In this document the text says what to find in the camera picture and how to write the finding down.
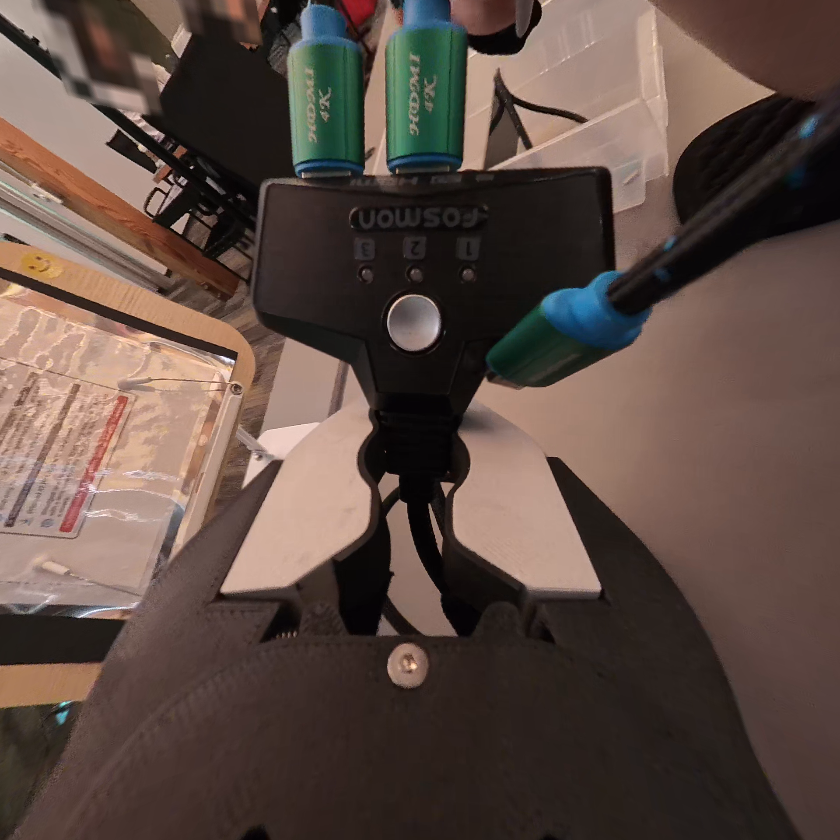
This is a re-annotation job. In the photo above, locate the person's right hand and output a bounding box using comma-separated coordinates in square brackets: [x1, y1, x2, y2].
[451, 0, 521, 35]

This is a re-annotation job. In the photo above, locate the thin black cable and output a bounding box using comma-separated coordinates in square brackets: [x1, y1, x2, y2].
[491, 67, 589, 153]

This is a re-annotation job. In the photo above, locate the clear plastic bin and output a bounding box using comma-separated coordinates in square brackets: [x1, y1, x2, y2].
[484, 10, 672, 215]

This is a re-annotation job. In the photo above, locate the printed instruction sheet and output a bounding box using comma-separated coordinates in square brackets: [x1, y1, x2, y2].
[0, 298, 238, 606]

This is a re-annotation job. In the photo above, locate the black rolling cart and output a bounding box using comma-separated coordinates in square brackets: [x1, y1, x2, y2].
[107, 123, 258, 261]

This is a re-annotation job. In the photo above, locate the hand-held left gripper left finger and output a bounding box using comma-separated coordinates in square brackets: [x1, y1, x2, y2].
[220, 407, 395, 636]

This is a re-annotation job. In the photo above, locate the wooden document stand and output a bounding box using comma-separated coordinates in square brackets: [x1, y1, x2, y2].
[0, 243, 322, 706]

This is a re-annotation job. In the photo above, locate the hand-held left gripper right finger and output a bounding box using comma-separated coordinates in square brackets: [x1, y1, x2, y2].
[440, 402, 605, 636]

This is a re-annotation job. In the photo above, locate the wooden post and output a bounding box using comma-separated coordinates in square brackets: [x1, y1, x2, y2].
[0, 117, 242, 301]

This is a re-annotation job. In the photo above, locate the black mesh chair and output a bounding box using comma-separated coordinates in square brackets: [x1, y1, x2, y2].
[159, 31, 298, 193]

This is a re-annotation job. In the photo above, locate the black HDMI switch box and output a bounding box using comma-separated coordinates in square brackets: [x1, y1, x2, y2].
[251, 167, 618, 637]

